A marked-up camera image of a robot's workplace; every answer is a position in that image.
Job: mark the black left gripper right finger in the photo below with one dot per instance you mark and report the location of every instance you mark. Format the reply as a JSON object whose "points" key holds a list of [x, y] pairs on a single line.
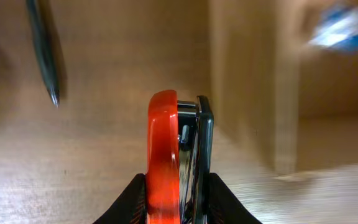
{"points": [[223, 205]]}

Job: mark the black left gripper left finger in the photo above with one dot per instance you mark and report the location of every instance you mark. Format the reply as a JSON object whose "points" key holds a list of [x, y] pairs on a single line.
{"points": [[129, 207]]}

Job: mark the red black stapler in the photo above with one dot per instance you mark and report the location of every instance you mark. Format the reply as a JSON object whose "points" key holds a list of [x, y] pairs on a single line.
{"points": [[179, 145]]}

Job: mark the small blue white box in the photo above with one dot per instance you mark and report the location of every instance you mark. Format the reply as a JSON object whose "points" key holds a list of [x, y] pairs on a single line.
{"points": [[337, 29]]}

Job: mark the brown cardboard box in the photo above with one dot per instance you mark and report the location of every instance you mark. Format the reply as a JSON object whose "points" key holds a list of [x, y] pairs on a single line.
{"points": [[294, 104]]}

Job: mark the black pen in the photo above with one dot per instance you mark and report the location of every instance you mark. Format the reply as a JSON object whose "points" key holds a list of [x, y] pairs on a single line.
{"points": [[43, 50]]}

